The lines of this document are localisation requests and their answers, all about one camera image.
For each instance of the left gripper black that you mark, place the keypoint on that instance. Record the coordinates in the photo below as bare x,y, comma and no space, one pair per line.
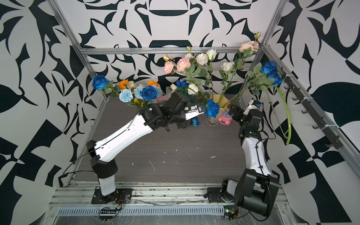
184,123

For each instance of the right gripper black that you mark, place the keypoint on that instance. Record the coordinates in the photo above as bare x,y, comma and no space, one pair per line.
235,111

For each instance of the yellow ruffled glass vase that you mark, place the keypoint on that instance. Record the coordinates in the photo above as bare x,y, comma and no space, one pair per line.
223,102

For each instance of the blue rose spray stem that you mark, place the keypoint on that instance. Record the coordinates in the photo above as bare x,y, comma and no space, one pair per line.
260,79

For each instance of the single blue rose stem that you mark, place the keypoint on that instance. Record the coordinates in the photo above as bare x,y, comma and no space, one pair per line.
210,109

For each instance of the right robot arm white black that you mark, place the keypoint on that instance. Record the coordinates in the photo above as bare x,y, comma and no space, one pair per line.
257,189

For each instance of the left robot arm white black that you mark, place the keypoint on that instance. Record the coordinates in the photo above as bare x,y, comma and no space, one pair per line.
177,109

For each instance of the pink alarm clock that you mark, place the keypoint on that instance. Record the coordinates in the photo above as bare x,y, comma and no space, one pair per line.
225,119

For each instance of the white plush toy pink shirt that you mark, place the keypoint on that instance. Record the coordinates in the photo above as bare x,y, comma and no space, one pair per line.
162,99

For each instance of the blue white tulip bunch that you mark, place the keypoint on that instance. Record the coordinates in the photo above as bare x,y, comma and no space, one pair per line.
190,90

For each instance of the blue orange mixed bouquet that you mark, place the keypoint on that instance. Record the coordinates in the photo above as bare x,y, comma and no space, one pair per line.
128,92

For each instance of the pink rose stem left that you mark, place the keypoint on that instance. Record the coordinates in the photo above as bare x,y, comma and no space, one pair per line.
182,66

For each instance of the pink rose stem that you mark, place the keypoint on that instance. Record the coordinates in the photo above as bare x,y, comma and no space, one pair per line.
182,66
229,69

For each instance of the pink rose stem right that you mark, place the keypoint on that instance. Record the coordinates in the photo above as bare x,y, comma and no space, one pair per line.
229,69

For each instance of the white rose stems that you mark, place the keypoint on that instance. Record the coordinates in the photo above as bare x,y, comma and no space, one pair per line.
202,70

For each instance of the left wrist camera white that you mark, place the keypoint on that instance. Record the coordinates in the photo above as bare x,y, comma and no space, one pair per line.
193,111

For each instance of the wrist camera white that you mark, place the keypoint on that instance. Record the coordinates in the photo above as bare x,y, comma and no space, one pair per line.
193,111
253,104

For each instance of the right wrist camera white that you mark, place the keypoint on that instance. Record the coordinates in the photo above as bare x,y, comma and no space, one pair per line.
253,104

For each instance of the black hook rail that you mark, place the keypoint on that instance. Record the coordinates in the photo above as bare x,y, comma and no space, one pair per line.
312,108

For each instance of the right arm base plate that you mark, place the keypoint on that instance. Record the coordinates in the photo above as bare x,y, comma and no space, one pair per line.
218,195

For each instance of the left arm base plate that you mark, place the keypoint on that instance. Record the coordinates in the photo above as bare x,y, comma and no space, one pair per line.
119,196

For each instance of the right controller board with wires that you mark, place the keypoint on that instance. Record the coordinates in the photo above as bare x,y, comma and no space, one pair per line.
232,212

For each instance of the controller board with wires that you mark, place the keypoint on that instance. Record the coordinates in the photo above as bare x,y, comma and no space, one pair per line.
232,212
107,213

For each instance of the left controller board with wires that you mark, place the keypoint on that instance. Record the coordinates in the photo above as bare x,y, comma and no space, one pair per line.
107,213

